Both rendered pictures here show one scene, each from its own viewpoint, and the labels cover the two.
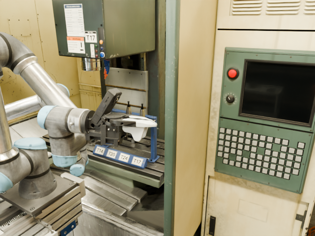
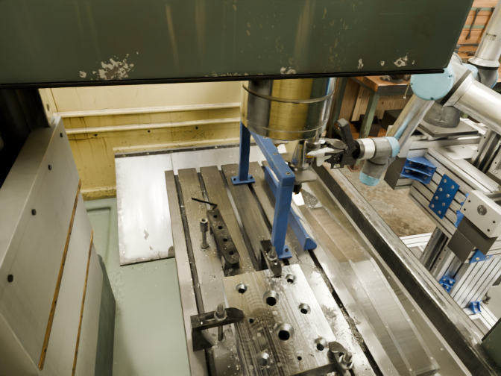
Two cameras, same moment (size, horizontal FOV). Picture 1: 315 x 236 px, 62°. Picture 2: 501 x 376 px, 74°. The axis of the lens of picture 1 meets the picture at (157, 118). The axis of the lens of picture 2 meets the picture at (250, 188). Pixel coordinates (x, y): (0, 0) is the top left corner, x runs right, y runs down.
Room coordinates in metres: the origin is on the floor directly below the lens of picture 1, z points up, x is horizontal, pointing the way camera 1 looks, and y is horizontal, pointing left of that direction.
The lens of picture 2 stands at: (2.52, 0.87, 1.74)
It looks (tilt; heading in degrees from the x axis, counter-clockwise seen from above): 36 degrees down; 223
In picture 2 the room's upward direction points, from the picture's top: 4 degrees clockwise
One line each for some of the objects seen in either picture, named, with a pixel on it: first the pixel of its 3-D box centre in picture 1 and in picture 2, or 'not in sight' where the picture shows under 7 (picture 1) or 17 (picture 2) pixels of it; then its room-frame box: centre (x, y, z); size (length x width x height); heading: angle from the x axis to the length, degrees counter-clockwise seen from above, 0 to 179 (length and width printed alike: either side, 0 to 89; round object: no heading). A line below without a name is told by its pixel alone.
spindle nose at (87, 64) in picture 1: (91, 62); (287, 89); (2.07, 0.52, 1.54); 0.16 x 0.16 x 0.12
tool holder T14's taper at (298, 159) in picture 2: not in sight; (300, 152); (1.81, 0.39, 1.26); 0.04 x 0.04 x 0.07
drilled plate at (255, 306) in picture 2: not in sight; (276, 320); (2.10, 0.60, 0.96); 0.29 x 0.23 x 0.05; 61
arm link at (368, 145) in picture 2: not in sight; (361, 148); (1.47, 0.43, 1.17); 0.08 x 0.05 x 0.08; 61
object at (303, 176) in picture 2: not in sight; (304, 176); (1.83, 0.44, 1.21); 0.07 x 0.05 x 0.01; 151
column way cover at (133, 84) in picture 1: (126, 95); (65, 278); (2.46, 0.30, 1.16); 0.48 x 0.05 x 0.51; 61
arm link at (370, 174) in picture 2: (80, 157); (373, 168); (1.39, 0.46, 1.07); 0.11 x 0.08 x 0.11; 8
